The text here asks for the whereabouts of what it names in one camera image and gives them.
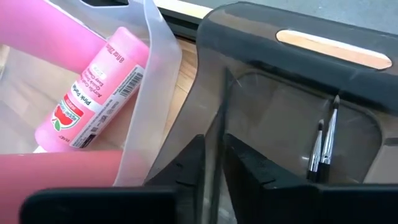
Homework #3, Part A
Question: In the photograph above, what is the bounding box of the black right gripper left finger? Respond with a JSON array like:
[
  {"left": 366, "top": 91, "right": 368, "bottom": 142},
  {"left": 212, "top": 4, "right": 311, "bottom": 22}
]
[{"left": 20, "top": 133, "right": 206, "bottom": 224}]

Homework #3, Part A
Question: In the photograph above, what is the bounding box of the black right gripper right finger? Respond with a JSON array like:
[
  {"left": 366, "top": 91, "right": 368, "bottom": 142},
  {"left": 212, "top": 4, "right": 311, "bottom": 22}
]
[{"left": 222, "top": 133, "right": 398, "bottom": 224}]

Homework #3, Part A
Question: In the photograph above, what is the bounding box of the red paint bottle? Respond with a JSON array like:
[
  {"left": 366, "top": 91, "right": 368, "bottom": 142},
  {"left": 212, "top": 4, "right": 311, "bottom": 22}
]
[{"left": 0, "top": 150, "right": 124, "bottom": 224}]

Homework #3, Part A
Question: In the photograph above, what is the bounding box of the pink paint bottle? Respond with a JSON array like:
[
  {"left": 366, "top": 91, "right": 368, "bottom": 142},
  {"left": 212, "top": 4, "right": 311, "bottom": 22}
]
[
  {"left": 0, "top": 0, "right": 108, "bottom": 75},
  {"left": 34, "top": 26, "right": 150, "bottom": 153}
]

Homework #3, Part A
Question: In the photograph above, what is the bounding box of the grey translucent plastic bin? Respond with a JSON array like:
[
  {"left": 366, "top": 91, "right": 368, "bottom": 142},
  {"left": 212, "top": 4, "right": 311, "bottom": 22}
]
[{"left": 144, "top": 1, "right": 398, "bottom": 224}]

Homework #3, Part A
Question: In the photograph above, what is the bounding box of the clear plastic bin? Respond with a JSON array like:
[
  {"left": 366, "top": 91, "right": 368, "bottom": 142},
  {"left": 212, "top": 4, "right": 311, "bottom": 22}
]
[{"left": 0, "top": 0, "right": 183, "bottom": 187}]

